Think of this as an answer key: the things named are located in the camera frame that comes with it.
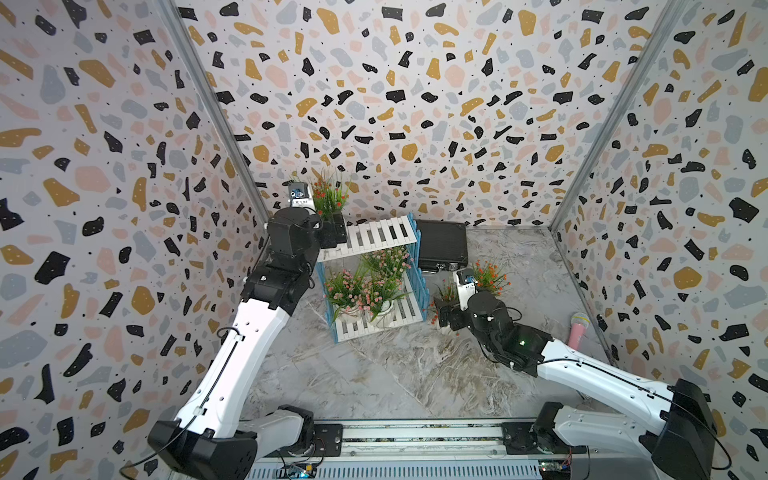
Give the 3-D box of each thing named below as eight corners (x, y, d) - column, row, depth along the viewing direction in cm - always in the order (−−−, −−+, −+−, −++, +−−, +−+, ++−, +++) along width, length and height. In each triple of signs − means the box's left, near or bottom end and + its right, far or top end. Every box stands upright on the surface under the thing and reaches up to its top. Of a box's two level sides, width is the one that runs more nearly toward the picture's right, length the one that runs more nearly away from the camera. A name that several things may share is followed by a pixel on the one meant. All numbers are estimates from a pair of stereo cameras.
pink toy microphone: (558, 343, 93) (565, 337, 90) (571, 316, 100) (577, 309, 96) (573, 352, 92) (580, 346, 88) (585, 324, 98) (591, 317, 94)
